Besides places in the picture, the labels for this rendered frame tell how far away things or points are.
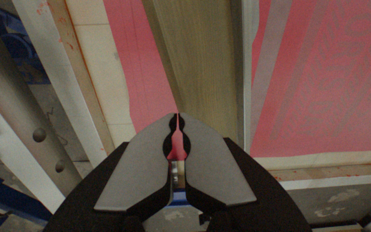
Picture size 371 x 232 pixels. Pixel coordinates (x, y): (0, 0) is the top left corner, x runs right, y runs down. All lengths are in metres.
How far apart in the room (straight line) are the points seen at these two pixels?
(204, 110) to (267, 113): 0.19
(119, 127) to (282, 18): 0.32
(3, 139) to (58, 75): 0.11
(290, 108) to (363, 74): 0.13
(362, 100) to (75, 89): 0.52
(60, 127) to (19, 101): 1.57
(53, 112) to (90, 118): 1.51
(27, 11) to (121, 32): 0.10
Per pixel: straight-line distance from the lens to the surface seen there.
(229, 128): 0.19
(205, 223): 0.36
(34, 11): 0.26
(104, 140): 0.31
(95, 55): 0.27
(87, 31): 0.27
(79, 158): 2.06
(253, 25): 0.26
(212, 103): 0.16
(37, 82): 0.39
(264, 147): 0.39
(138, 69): 0.25
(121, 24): 0.25
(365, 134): 0.54
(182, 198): 0.39
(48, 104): 1.76
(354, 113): 0.46
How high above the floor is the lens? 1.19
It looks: 59 degrees down
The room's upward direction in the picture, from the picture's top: 174 degrees clockwise
